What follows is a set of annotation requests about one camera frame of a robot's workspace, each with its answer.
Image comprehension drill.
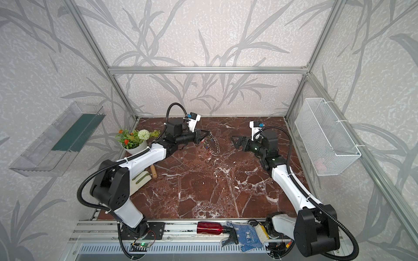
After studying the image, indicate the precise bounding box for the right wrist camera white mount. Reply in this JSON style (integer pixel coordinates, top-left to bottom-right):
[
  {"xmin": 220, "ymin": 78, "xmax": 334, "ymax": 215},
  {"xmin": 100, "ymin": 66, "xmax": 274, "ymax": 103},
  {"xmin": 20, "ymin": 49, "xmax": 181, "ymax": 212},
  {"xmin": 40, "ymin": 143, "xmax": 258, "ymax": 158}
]
[{"xmin": 249, "ymin": 121, "xmax": 265, "ymax": 141}]

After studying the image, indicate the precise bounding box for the white wire mesh basket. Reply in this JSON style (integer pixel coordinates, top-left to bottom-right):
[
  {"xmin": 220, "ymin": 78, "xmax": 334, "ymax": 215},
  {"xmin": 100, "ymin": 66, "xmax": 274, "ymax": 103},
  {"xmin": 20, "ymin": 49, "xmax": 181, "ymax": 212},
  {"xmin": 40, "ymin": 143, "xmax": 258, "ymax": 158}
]
[{"xmin": 295, "ymin": 98, "xmax": 361, "ymax": 176}]

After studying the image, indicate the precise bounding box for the clear plastic wall shelf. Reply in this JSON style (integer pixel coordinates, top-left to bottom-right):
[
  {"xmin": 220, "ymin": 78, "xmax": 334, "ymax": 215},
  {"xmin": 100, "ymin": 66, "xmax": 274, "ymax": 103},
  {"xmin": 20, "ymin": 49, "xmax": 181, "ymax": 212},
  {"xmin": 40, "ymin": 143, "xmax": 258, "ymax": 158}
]
[{"xmin": 9, "ymin": 102, "xmax": 106, "ymax": 177}]

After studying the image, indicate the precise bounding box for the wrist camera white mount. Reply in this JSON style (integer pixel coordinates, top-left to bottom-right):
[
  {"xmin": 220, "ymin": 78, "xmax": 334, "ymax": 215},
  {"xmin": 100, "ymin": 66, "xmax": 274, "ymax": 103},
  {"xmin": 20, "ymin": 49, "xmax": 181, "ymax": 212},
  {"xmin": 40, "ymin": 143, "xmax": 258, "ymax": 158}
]
[
  {"xmin": 249, "ymin": 121, "xmax": 265, "ymax": 141},
  {"xmin": 186, "ymin": 112, "xmax": 201, "ymax": 132}
]

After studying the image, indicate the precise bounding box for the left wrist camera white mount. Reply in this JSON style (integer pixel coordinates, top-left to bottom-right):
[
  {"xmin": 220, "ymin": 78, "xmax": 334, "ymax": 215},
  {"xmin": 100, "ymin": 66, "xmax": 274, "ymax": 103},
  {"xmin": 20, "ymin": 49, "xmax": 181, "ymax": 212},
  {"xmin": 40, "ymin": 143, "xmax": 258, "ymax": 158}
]
[{"xmin": 186, "ymin": 112, "xmax": 201, "ymax": 132}]

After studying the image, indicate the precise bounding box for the potted artificial flower plant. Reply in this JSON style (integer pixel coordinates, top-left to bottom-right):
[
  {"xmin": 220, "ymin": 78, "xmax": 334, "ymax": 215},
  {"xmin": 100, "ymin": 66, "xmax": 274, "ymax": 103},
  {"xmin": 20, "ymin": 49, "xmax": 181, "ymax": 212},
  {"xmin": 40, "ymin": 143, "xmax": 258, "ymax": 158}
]
[{"xmin": 115, "ymin": 129, "xmax": 161, "ymax": 154}]

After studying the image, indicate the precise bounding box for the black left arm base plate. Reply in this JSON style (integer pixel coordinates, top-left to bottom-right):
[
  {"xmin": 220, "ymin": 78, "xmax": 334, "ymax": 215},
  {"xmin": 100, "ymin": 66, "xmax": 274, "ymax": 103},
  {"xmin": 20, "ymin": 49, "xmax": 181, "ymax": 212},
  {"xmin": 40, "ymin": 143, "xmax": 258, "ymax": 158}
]
[{"xmin": 120, "ymin": 222, "xmax": 165, "ymax": 240}]

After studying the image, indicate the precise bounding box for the red bottle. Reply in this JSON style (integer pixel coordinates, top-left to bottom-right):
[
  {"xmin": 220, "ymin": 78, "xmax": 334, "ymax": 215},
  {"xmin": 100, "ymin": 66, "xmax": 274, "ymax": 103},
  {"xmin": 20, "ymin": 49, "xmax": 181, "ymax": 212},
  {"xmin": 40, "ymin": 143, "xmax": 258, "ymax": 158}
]
[{"xmin": 197, "ymin": 221, "xmax": 231, "ymax": 236}]

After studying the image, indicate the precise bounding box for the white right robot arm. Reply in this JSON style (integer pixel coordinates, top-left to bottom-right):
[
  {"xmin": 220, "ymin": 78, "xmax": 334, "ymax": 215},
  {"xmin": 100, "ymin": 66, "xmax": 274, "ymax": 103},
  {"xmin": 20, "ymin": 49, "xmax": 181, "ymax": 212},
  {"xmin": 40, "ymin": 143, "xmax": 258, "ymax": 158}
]
[{"xmin": 231, "ymin": 126, "xmax": 360, "ymax": 261}]

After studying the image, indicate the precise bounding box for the aluminium frame post right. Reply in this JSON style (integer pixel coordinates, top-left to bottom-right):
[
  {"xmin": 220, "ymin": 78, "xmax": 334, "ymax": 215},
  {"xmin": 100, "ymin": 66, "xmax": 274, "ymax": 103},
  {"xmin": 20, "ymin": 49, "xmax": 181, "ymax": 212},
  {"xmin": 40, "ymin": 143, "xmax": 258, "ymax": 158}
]
[{"xmin": 284, "ymin": 0, "xmax": 347, "ymax": 122}]

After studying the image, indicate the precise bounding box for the green garden trowel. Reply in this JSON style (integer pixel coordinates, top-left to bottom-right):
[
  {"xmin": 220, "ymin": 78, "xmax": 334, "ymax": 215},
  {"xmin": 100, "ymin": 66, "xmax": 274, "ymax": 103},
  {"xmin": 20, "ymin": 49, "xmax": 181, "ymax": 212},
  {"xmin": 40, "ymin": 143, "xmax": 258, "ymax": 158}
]
[{"xmin": 150, "ymin": 165, "xmax": 158, "ymax": 179}]

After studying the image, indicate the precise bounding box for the aluminium frame crossbar back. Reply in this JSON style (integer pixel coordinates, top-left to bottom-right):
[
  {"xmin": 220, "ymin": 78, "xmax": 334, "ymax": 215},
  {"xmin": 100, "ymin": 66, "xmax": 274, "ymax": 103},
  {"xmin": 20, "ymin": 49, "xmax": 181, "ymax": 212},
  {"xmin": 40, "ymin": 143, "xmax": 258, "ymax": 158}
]
[{"xmin": 108, "ymin": 66, "xmax": 308, "ymax": 75}]

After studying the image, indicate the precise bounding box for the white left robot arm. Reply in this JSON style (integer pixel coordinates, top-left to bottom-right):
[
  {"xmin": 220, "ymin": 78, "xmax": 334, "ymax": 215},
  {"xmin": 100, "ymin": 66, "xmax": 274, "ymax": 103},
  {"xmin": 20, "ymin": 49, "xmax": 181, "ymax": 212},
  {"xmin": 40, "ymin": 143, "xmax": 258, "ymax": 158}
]
[{"xmin": 77, "ymin": 103, "xmax": 210, "ymax": 237}]

